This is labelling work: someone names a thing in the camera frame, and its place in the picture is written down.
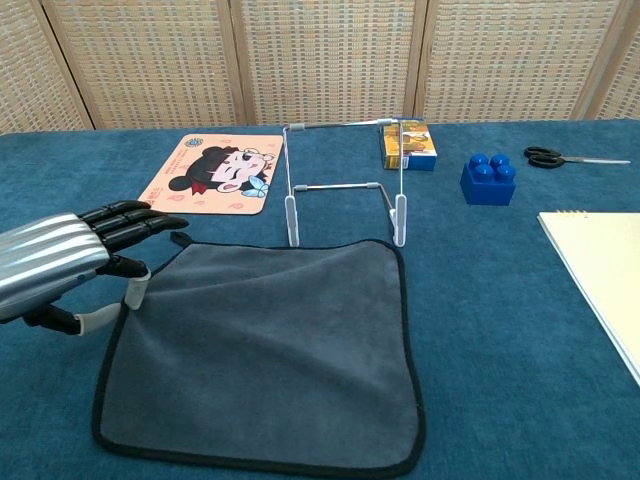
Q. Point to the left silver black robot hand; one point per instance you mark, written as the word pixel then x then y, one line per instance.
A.
pixel 45 255

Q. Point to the grey and blue cloth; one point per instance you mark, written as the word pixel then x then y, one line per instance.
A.
pixel 260 350

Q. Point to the pink cartoon girl mouse pad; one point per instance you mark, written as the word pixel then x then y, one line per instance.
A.
pixel 215 170

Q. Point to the woven bamboo folding screen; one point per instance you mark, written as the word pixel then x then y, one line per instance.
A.
pixel 320 55

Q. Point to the yellow orange card box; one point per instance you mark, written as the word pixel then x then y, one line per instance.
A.
pixel 417 145

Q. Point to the blue building block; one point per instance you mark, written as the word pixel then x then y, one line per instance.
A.
pixel 487 187

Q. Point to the blue felt table cover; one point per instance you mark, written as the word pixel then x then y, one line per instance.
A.
pixel 500 300

